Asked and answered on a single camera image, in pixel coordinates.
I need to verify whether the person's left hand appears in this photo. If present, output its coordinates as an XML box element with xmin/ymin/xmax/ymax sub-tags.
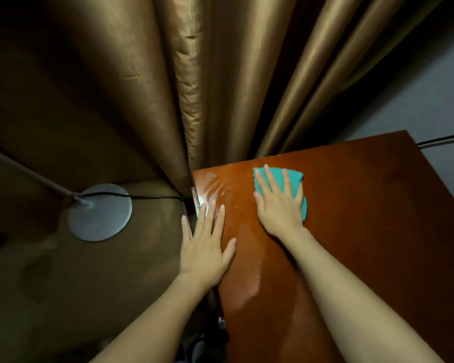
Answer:
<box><xmin>179</xmin><ymin>202</ymin><xmax>237</xmax><ymax>293</ymax></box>

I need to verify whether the person's right hand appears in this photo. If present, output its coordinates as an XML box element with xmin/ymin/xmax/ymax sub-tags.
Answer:
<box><xmin>253</xmin><ymin>164</ymin><xmax>307</xmax><ymax>240</ymax></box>

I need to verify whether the teal cleaning cloth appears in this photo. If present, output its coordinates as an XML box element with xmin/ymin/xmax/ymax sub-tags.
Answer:
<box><xmin>253</xmin><ymin>166</ymin><xmax>309</xmax><ymax>222</ymax></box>

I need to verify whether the person's right forearm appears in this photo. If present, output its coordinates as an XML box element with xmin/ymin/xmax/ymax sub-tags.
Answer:
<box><xmin>283</xmin><ymin>226</ymin><xmax>443</xmax><ymax>363</ymax></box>

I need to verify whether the person's left forearm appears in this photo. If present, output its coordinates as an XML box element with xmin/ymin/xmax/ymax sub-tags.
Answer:
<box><xmin>91</xmin><ymin>276</ymin><xmax>216</xmax><ymax>363</ymax></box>

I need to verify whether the reddish wooden desk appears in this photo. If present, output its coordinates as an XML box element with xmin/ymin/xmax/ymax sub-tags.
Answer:
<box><xmin>191</xmin><ymin>131</ymin><xmax>454</xmax><ymax>363</ymax></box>

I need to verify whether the beige padded stool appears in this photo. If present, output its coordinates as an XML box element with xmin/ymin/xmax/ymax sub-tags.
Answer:
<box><xmin>0</xmin><ymin>181</ymin><xmax>213</xmax><ymax>363</ymax></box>

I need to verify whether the brown curtain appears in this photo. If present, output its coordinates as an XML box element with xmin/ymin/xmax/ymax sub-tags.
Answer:
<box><xmin>0</xmin><ymin>0</ymin><xmax>447</xmax><ymax>197</ymax></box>

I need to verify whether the black lamp cable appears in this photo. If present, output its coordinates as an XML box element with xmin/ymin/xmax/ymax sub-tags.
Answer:
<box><xmin>76</xmin><ymin>191</ymin><xmax>192</xmax><ymax>203</ymax></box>

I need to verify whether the black plug with cable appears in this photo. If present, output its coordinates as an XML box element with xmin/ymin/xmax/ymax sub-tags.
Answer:
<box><xmin>416</xmin><ymin>132</ymin><xmax>454</xmax><ymax>148</ymax></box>

